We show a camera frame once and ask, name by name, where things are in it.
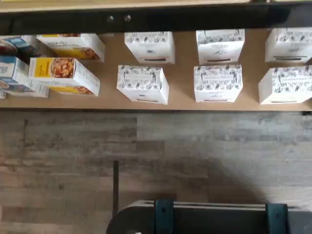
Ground white floral pattern box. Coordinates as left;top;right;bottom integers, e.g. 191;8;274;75
195;29;245;66
258;65;312;106
265;27;312;64
116;64;170;106
193;65;243;103
124;31;176;65

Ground black metal shelving rack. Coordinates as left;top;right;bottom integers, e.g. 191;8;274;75
0;8;312;117

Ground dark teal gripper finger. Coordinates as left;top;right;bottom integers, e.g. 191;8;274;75
155;199;176;234
265;203;291;234

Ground blue white oatmeal box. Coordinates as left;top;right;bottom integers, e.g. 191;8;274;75
0;55;50;99
0;35;43;65

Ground yellow white granola box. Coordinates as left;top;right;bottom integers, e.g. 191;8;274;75
36;33;106;64
28;57;101;98

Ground white patterned small boxes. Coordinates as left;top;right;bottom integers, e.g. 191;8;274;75
0;31;312;112

